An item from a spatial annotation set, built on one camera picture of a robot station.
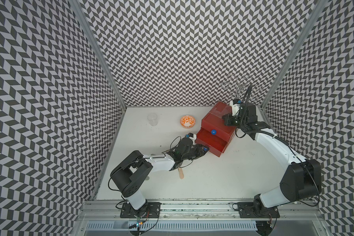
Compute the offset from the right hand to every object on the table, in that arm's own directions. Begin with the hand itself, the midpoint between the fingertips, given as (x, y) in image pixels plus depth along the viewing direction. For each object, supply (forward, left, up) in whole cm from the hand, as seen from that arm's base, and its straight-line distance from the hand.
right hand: (223, 119), depth 85 cm
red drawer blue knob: (-8, +7, -1) cm, 10 cm away
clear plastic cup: (+17, +48, -18) cm, 54 cm away
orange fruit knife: (-24, +26, -20) cm, 41 cm away
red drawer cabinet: (-1, +6, +1) cm, 6 cm away
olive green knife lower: (-28, +44, -19) cm, 56 cm away
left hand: (-16, +10, -10) cm, 21 cm away
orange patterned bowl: (+12, +21, -17) cm, 29 cm away
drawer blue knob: (-15, +11, -8) cm, 21 cm away
